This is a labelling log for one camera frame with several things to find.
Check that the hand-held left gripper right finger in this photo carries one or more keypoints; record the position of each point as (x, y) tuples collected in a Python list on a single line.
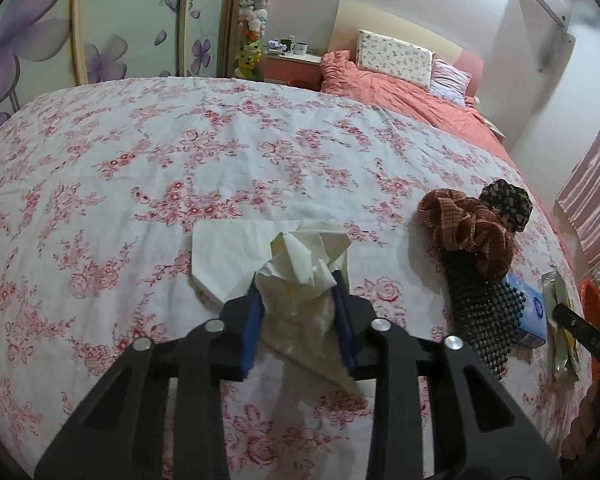
[(342, 330)]

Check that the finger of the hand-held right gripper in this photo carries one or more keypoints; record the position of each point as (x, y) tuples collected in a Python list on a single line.
[(572, 320)]

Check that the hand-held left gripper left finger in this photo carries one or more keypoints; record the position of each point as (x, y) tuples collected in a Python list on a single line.
[(252, 330)]

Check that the orange plastic basket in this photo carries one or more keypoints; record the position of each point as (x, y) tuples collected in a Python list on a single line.
[(592, 315)]

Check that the white tissue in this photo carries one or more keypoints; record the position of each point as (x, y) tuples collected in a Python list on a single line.
[(300, 270)]

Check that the person's right hand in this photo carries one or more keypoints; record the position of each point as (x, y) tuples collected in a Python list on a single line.
[(587, 420)]

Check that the silver foil wrapper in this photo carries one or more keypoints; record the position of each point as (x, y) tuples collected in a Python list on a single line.
[(562, 355)]

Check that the light blue tissue pack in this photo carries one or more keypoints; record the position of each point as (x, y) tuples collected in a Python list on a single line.
[(530, 310)]

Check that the pink striped curtain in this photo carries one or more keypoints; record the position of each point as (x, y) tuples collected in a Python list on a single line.
[(595, 195)]

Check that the black floral scrunchie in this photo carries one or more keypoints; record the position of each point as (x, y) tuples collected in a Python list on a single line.
[(507, 202)]

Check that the brown checked scrunchie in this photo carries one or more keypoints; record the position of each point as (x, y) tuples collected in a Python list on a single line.
[(467, 230)]

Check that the floral pink tablecloth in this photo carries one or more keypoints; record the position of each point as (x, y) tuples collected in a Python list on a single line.
[(130, 185)]

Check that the pink white nightstand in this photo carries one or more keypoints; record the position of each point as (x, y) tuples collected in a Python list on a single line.
[(494, 129), (292, 70)]

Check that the orange duvet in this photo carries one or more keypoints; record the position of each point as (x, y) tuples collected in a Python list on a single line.
[(430, 115)]

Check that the pink striped pillow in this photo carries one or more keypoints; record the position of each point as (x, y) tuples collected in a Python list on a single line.
[(450, 82)]

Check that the white floral pillow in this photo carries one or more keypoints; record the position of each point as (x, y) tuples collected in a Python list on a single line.
[(395, 59)]

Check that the white mug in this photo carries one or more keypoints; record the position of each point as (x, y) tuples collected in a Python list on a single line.
[(300, 49)]

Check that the white air conditioner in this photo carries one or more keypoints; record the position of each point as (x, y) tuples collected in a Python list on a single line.
[(545, 15)]

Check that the column of plush toys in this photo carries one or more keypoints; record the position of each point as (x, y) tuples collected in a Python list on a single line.
[(252, 20)]

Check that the cream pink headboard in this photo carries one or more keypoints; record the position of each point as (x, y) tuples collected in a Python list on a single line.
[(405, 22)]

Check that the floral sliding door wardrobe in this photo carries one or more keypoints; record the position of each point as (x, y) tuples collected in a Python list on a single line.
[(105, 25)]

